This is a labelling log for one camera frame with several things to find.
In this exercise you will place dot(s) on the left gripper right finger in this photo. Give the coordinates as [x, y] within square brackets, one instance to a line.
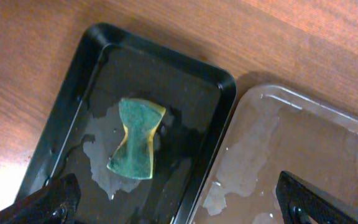
[302, 202]

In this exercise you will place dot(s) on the green yellow sponge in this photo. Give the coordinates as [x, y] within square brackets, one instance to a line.
[134, 157]

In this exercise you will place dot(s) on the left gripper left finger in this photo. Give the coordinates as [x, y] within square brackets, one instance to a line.
[55, 203]

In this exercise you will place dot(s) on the brown plastic serving tray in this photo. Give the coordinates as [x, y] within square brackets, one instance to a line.
[275, 129]

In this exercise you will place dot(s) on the black rectangular tray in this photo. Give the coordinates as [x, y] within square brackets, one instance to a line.
[84, 128]

